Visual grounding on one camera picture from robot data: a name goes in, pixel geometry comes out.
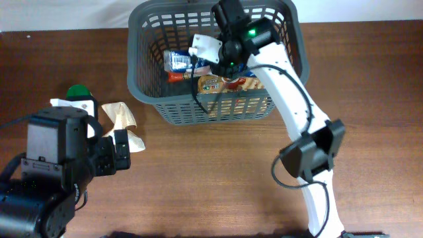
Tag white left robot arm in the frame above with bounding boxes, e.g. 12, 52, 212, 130
1, 95, 130, 237

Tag green lid beige jar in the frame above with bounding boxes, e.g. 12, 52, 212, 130
66, 85, 91, 98

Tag orange biscuit packet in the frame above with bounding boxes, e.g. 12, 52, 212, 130
167, 72, 192, 83

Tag yellow coffee sachet bag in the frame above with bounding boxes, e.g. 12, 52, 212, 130
198, 75, 264, 94

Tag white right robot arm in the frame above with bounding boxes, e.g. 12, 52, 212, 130
127, 1, 345, 237

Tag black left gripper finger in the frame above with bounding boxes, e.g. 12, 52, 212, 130
114, 129, 131, 171
50, 95, 98, 120

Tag beige paper bag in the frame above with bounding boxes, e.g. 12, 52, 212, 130
102, 102, 145, 153

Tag blue toothpaste box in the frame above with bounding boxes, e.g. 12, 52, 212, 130
163, 50, 212, 76

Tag grey plastic basket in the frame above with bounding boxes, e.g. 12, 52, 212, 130
127, 0, 310, 125

